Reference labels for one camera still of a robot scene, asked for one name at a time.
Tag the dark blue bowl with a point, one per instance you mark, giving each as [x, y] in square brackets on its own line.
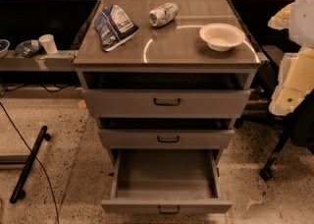
[29, 48]

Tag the grey drawer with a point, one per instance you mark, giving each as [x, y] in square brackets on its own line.
[175, 139]
[161, 103]
[165, 181]

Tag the white paper bowl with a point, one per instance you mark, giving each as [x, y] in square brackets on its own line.
[222, 37]

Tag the grey middle drawer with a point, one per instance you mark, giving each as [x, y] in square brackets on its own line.
[175, 139]

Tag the crushed white soda can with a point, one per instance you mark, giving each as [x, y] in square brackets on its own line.
[163, 14]

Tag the blue white chip bag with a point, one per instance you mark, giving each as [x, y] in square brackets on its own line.
[114, 27]

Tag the black wheeled stand leg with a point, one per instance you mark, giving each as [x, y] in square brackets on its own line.
[18, 192]

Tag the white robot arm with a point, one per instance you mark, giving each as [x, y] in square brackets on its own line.
[296, 73]

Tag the grey drawer cabinet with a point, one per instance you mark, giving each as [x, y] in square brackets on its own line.
[170, 57]

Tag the grey bottom drawer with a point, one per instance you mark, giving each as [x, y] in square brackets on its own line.
[165, 181]

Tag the grey top drawer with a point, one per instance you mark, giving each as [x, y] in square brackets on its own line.
[161, 103]

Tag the black office chair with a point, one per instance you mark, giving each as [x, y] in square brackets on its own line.
[297, 126]

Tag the white paper cup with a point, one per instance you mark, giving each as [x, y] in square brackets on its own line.
[48, 43]

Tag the grey side shelf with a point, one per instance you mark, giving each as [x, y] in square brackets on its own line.
[60, 62]

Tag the blue rimmed bowl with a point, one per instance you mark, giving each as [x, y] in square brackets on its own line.
[4, 47]

